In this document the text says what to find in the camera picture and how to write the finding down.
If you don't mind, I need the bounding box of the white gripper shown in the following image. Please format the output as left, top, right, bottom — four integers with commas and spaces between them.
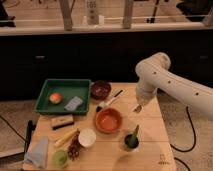
136, 81, 157, 106

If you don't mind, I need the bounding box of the light green cup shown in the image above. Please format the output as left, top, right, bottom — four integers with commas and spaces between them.
52, 150, 68, 168

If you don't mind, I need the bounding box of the orange bowl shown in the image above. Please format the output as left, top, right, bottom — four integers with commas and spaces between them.
95, 108, 123, 134

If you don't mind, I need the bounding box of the silver fork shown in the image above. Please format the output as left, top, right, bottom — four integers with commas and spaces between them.
133, 105, 142, 113

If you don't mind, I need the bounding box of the grey blue cloth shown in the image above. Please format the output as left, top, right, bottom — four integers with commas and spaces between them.
24, 137, 49, 169

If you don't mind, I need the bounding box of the grey blue sponge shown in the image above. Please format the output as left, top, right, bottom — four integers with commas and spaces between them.
65, 96, 83, 111

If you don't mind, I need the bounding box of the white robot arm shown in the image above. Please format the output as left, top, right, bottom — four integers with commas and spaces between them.
135, 52, 213, 120

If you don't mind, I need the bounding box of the white black dish brush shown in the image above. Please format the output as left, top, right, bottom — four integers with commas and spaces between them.
96, 90, 123, 112

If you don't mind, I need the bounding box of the dark grape bunch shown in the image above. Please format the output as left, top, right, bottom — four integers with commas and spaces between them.
68, 130, 81, 160

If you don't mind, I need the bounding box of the white paper cup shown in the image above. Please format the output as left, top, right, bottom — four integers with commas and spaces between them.
78, 129, 96, 148

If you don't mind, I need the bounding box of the dark maroon bowl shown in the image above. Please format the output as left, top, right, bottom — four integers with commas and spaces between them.
91, 80, 111, 100

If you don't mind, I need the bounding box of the orange peach fruit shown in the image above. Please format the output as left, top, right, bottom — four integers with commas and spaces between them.
49, 93, 62, 104

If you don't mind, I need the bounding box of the black cable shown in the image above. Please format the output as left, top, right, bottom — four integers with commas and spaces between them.
169, 106, 198, 154

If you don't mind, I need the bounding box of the green plastic tray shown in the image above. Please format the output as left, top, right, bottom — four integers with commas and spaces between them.
35, 79, 91, 115

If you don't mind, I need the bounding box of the wooden block eraser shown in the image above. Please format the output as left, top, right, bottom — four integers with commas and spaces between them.
51, 115, 74, 130

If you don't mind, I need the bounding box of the dark cup with green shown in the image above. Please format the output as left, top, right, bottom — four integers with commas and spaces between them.
124, 134, 139, 151

